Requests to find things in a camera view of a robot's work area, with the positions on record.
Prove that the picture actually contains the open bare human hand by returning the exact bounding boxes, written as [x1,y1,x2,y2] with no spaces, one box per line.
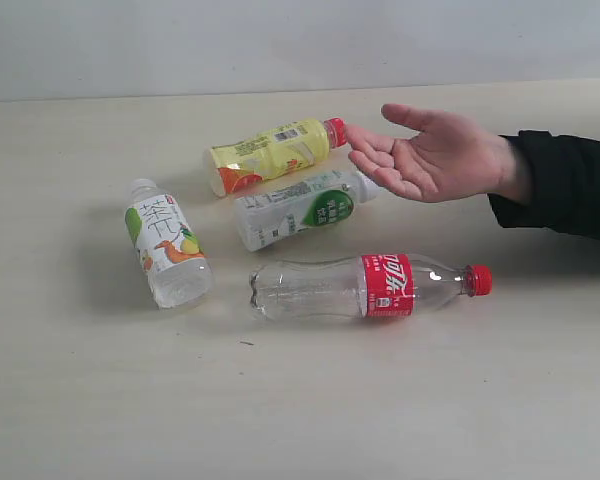
[346,104,531,204]

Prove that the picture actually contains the white green yogurt drink bottle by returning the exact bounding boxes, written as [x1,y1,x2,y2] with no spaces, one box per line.
[234,170,380,252]

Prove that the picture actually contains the clear cola bottle red label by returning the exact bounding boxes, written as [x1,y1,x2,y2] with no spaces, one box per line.
[249,253,493,321]

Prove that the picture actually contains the yellow juice bottle red cap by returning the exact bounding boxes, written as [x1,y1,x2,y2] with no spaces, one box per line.
[204,117,346,197]

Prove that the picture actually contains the tea bottle white cap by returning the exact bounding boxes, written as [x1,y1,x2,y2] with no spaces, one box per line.
[124,179,213,309]

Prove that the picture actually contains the black sleeved forearm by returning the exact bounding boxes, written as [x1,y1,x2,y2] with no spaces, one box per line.
[488,130,600,240]

